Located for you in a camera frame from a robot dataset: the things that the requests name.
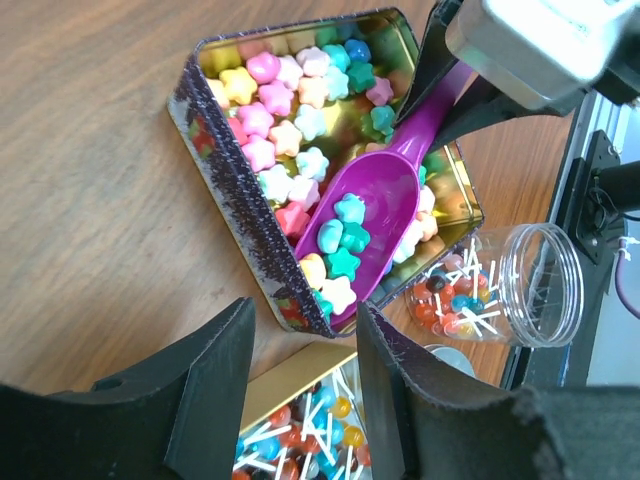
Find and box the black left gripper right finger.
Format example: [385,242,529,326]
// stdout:
[357,303,639,479]

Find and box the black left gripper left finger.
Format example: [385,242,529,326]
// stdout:
[1,298,256,479]

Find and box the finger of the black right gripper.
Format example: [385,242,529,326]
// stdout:
[434,76,530,150]
[394,0,463,127]

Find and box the silver jar lid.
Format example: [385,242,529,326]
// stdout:
[425,344,476,378]

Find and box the clear glass jar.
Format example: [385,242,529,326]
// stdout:
[406,223,584,348]

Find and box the purple plastic scoop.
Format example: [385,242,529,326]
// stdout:
[295,62,472,301]

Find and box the gold lollipop tin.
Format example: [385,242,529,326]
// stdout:
[230,342,373,480]

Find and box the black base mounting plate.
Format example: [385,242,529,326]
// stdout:
[501,93,639,388]

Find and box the star candy tin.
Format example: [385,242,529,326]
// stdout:
[168,7,484,338]

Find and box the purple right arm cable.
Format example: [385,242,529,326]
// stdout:
[613,237,640,321]

